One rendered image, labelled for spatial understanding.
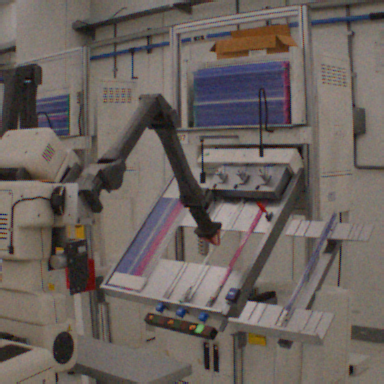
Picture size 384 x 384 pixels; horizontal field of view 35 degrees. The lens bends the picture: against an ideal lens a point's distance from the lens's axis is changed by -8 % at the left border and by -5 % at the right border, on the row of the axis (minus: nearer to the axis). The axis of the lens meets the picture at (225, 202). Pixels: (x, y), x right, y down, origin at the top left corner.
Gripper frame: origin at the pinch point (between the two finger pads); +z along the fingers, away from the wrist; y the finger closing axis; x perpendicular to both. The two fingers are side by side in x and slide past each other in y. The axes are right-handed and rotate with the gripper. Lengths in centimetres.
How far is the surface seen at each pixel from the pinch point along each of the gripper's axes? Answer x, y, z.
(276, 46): -101, 12, -27
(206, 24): -84, 30, -53
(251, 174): -31.9, -2.1, -7.2
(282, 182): -30.2, -17.2, -5.1
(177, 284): 20.1, 9.2, 3.5
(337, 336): -15, -22, 79
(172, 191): -27, 42, 0
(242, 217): -14.8, -3.7, 0.3
